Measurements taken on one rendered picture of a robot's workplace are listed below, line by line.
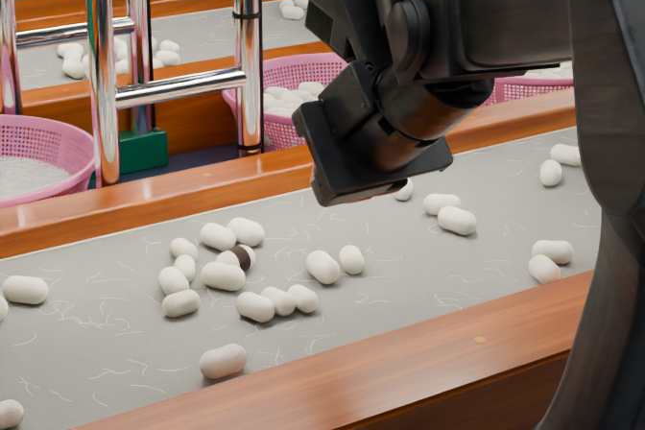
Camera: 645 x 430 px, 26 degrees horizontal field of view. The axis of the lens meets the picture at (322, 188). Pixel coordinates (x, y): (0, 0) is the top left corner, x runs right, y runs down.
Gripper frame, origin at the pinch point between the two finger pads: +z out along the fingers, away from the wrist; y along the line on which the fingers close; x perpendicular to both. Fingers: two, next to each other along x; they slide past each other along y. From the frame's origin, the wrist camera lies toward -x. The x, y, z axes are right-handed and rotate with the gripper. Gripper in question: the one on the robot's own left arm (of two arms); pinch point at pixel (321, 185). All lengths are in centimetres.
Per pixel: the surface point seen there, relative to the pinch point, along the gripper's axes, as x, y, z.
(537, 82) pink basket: -15, -52, 32
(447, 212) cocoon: 1.1, -20.0, 14.2
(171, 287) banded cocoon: 1.2, 7.1, 14.8
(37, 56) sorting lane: -45, -12, 72
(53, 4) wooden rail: -57, -21, 83
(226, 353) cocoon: 9.1, 9.4, 4.6
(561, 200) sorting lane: 2.3, -33.8, 15.7
